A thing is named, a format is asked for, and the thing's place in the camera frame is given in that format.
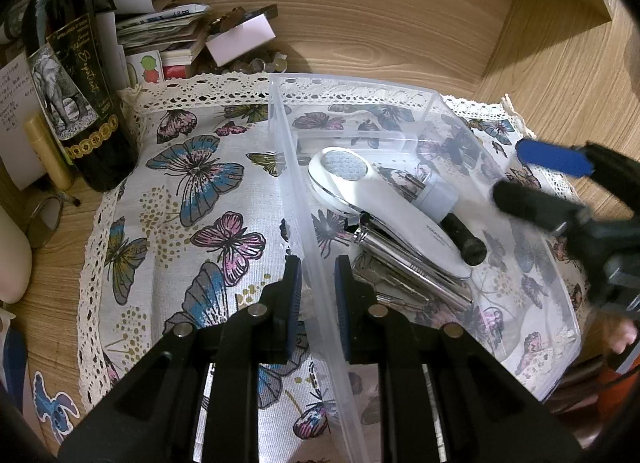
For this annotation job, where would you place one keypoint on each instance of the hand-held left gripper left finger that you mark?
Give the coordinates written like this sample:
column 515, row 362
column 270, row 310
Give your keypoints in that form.
column 294, row 308

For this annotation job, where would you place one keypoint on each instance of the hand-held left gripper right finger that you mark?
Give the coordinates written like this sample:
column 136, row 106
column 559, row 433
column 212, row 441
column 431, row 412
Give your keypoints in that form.
column 341, row 308

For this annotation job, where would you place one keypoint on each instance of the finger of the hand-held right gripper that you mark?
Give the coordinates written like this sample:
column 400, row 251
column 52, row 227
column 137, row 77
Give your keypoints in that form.
column 545, row 153
column 530, row 203

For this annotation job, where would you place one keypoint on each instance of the silver metal tool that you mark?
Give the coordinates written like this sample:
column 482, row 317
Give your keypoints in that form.
column 395, row 258

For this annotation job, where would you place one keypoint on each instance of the black cylinder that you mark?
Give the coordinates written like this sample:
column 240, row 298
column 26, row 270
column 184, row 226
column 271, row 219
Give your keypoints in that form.
column 465, row 240

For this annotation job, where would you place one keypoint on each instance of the small pale cylinder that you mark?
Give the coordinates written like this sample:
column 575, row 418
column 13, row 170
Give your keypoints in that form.
column 437, row 198

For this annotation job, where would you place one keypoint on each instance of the white handheld device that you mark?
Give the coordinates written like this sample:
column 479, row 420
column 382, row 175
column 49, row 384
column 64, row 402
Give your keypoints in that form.
column 400, row 218

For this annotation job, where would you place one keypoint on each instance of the clear plastic box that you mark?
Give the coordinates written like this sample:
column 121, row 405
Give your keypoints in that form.
column 295, row 183

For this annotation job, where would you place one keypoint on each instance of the person's right hand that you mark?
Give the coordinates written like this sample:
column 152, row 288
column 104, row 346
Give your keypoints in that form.
column 625, row 338

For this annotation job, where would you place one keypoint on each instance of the orange object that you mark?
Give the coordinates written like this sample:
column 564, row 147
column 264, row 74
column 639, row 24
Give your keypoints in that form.
column 617, row 393

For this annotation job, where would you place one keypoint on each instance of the butterfly print lace cloth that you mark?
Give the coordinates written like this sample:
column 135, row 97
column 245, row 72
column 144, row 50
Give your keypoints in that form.
column 200, row 183

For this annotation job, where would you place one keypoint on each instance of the blue cartoon sticker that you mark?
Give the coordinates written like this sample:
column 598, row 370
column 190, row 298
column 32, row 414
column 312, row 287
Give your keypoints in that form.
column 55, row 408

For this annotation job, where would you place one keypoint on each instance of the round metal rimmed mirror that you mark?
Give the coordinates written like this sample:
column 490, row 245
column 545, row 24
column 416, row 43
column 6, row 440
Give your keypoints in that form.
column 45, row 223

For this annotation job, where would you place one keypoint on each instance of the white paper note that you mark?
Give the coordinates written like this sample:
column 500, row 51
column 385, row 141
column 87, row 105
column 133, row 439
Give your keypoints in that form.
column 240, row 38

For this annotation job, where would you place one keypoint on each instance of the card with fruit picture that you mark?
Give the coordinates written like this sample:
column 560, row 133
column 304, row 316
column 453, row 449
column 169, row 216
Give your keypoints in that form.
column 147, row 68

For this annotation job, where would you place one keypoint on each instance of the blue object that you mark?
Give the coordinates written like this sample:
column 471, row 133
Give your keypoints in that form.
column 15, row 363

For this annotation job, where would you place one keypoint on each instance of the cream pillar candle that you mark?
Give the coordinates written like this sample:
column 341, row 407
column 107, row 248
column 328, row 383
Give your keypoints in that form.
column 12, row 258

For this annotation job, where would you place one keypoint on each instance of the yellow taper candle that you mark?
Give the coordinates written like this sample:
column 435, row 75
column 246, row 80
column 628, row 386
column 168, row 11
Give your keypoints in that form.
column 47, row 153

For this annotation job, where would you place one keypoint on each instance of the pile of brown trinkets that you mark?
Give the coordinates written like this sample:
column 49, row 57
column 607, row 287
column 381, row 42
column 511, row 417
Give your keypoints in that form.
column 229, row 19

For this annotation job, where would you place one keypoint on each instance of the dark wine bottle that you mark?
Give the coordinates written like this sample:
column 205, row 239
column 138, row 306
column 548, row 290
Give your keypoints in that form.
column 75, row 93

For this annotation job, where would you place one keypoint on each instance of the stack of books and magazines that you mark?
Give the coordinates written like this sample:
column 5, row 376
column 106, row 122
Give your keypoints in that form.
column 160, row 25

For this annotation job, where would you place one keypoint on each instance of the white handwritten notepaper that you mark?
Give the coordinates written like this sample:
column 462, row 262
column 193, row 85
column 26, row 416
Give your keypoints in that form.
column 15, row 108

